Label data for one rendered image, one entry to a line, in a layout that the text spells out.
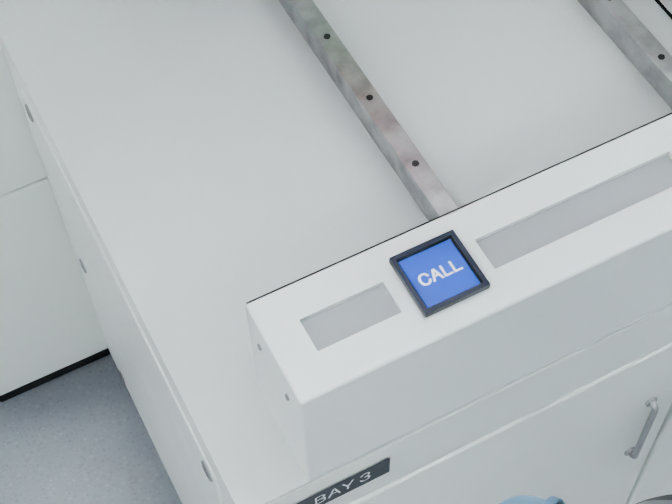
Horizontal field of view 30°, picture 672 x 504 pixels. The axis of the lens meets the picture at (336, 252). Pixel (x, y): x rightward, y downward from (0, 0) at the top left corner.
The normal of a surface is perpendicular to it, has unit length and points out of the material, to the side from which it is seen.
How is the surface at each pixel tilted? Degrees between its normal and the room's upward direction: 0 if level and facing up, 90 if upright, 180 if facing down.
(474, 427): 90
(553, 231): 0
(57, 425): 0
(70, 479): 0
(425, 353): 90
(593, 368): 90
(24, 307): 90
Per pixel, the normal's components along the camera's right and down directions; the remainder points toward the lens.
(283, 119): -0.02, -0.55
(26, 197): 0.46, 0.74
